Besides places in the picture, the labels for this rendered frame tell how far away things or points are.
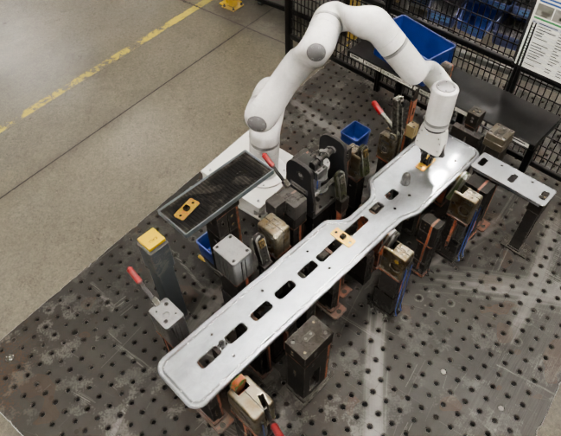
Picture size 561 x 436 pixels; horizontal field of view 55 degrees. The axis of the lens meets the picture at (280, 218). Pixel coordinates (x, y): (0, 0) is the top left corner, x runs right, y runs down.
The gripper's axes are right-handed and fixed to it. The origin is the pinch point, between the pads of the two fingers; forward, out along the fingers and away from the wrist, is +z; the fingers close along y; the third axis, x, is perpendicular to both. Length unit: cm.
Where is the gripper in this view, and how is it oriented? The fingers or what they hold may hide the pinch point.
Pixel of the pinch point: (427, 157)
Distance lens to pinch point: 202.8
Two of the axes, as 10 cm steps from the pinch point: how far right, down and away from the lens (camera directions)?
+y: 7.1, 5.3, -4.5
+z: 0.2, 6.3, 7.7
